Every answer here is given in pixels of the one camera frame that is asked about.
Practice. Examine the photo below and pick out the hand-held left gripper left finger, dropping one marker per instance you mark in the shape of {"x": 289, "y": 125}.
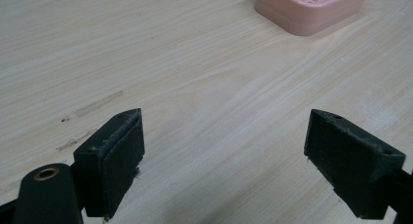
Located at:
{"x": 107, "y": 165}

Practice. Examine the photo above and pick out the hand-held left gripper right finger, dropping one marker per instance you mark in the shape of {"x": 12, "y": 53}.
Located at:
{"x": 350, "y": 162}

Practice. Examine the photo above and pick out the pink plastic basket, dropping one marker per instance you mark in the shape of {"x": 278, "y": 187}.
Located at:
{"x": 308, "y": 9}

